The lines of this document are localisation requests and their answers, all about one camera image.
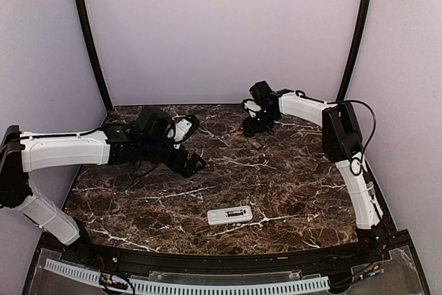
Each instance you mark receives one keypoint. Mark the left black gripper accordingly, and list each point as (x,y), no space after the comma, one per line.
(188,169)

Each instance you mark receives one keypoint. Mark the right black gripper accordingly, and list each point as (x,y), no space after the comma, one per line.
(252,128)

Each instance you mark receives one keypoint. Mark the grey battery cover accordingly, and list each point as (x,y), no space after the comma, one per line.
(254,143)

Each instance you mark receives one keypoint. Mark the white remote control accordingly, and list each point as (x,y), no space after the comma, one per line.
(219,217)

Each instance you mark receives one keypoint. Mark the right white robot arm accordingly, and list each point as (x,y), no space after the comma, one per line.
(342,144)

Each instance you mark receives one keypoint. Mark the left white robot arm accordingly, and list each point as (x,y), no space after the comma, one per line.
(153,137)

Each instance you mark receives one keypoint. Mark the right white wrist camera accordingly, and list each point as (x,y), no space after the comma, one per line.
(250,106)

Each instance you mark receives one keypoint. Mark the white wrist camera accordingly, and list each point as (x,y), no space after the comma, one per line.
(182,128)
(250,106)

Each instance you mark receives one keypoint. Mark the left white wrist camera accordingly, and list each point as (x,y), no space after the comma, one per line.
(182,128)

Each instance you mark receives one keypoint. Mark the white slotted cable duct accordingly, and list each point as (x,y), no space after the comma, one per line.
(175,283)

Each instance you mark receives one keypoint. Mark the black front frame rail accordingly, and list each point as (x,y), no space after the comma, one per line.
(141,263)

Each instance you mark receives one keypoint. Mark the left black frame post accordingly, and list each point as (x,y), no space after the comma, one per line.
(92,54)

